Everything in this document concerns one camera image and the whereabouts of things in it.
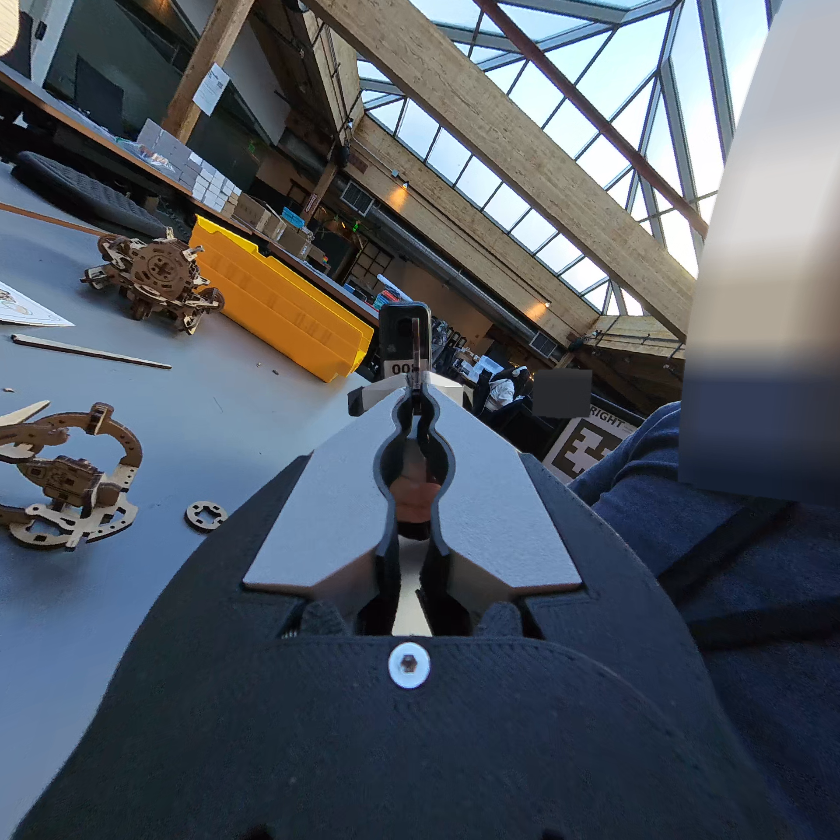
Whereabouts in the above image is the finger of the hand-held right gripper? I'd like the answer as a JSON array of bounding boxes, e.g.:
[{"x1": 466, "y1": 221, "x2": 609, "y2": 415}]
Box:
[
  {"x1": 425, "y1": 371, "x2": 475, "y2": 411},
  {"x1": 348, "y1": 377, "x2": 411, "y2": 418}
]

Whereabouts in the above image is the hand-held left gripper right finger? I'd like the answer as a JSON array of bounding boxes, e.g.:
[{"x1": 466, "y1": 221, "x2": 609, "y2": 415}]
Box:
[{"x1": 419, "y1": 384, "x2": 585, "y2": 636}]

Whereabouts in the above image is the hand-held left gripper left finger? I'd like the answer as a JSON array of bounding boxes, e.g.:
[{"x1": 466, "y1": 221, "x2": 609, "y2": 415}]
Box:
[{"x1": 243, "y1": 386, "x2": 416, "y2": 636}]

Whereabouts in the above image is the round wooden ring part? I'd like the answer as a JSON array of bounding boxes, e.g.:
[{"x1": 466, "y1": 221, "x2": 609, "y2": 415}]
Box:
[{"x1": 185, "y1": 500, "x2": 228, "y2": 534}]

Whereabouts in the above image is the small wooden model assembly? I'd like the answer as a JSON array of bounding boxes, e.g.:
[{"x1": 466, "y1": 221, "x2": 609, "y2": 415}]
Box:
[{"x1": 0, "y1": 400, "x2": 143, "y2": 551}]

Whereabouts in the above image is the finished round wooden model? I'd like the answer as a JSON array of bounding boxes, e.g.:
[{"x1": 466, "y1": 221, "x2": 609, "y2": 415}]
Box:
[{"x1": 80, "y1": 226, "x2": 225, "y2": 336}]

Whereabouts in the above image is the person's right hand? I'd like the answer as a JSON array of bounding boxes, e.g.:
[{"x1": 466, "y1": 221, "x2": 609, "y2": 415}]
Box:
[{"x1": 390, "y1": 456, "x2": 444, "y2": 526}]

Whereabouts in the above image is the black white marker sign board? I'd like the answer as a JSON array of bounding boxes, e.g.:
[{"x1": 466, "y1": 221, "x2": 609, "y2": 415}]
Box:
[{"x1": 541, "y1": 403, "x2": 647, "y2": 487}]

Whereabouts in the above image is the yellow plastic bin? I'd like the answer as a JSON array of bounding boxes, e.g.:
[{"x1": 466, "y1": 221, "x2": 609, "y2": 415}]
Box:
[{"x1": 189, "y1": 215, "x2": 375, "y2": 383}]

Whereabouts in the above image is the brown cardboard box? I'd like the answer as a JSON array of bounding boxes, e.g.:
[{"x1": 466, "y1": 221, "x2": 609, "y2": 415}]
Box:
[{"x1": 233, "y1": 193, "x2": 312, "y2": 260}]

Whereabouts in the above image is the stack of white boxes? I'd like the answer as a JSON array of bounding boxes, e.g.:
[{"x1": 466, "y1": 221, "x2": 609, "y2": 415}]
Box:
[{"x1": 136, "y1": 118, "x2": 242, "y2": 217}]

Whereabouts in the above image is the person in blue shirt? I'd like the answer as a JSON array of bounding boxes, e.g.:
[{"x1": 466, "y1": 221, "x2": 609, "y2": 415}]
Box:
[{"x1": 567, "y1": 400, "x2": 840, "y2": 840}]

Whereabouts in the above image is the thin wooden stick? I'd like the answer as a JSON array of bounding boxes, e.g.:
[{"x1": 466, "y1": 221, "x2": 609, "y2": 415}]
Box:
[{"x1": 11, "y1": 333, "x2": 173, "y2": 370}]

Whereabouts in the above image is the white paper notice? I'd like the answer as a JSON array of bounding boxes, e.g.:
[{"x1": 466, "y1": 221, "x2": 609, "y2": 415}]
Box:
[{"x1": 192, "y1": 62, "x2": 232, "y2": 118}]

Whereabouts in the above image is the black mesh cushion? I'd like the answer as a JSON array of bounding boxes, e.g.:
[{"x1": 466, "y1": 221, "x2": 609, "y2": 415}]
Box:
[{"x1": 12, "y1": 151, "x2": 168, "y2": 238}]

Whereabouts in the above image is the white instruction booklet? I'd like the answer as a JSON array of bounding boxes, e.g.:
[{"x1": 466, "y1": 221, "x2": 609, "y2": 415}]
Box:
[{"x1": 0, "y1": 281, "x2": 75, "y2": 327}]

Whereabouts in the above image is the black lanyard strap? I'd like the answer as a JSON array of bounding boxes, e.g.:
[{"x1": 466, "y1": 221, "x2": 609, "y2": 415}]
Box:
[{"x1": 656, "y1": 499, "x2": 840, "y2": 647}]

